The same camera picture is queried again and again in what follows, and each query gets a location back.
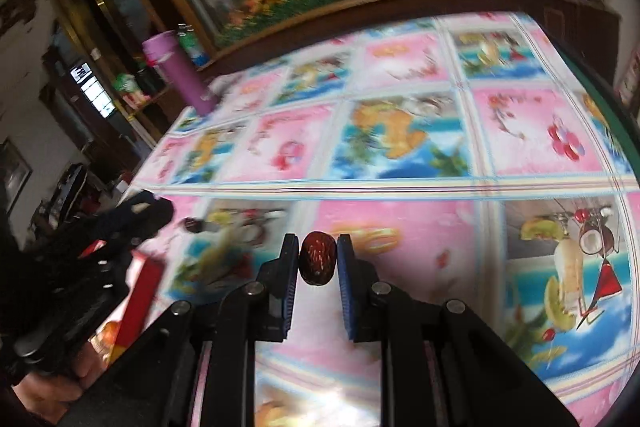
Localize framed wall picture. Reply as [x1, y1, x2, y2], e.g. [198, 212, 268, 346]
[0, 139, 33, 212]

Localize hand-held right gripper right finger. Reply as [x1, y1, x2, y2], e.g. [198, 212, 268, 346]
[336, 234, 571, 427]

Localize person's left hand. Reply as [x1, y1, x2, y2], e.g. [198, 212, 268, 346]
[10, 342, 108, 418]

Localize barred window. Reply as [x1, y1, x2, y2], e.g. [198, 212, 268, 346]
[70, 63, 118, 120]

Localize purple water bottle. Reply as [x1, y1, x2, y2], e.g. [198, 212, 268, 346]
[141, 32, 218, 116]

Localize green plastic bottle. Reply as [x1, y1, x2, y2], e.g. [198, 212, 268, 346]
[175, 23, 211, 68]

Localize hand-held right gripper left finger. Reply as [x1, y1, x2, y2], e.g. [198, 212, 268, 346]
[57, 233, 301, 427]

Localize printed fruit tablecloth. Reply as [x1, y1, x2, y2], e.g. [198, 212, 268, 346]
[107, 9, 640, 427]

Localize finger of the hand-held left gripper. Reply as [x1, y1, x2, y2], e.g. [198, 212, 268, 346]
[97, 189, 175, 253]

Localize green bag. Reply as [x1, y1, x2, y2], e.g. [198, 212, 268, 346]
[111, 74, 151, 108]

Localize orange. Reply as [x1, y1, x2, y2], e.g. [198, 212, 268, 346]
[95, 322, 121, 353]

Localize red-rimmed white tray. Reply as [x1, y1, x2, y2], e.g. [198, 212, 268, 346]
[102, 254, 165, 368]

